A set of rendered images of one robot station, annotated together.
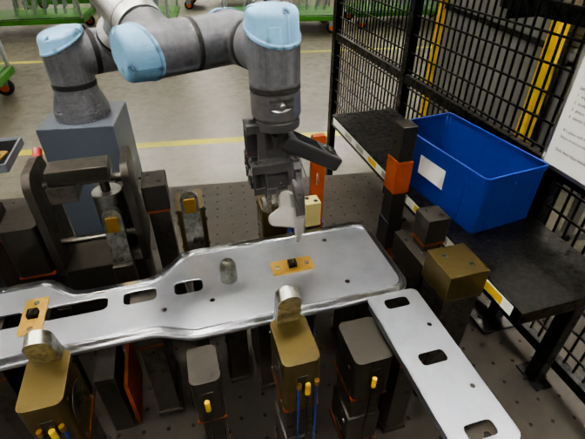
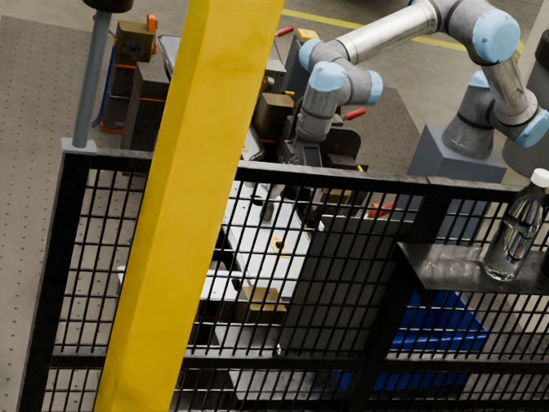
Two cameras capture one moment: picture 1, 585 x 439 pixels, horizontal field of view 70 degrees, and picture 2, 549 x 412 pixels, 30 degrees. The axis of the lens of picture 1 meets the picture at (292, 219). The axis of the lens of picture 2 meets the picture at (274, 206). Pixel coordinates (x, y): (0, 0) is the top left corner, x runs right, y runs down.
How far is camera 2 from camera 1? 2.19 m
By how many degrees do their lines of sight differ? 66
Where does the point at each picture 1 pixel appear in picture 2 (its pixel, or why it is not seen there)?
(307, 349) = not seen: hidden behind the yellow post
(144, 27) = (317, 45)
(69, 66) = (468, 100)
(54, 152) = (420, 147)
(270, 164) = (288, 146)
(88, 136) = (434, 152)
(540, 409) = not seen: outside the picture
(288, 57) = (310, 91)
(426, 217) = not seen: hidden behind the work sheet
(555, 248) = (292, 385)
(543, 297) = (229, 342)
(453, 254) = (270, 297)
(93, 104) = (462, 139)
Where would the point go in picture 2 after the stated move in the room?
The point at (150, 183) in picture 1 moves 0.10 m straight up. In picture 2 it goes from (334, 158) to (345, 124)
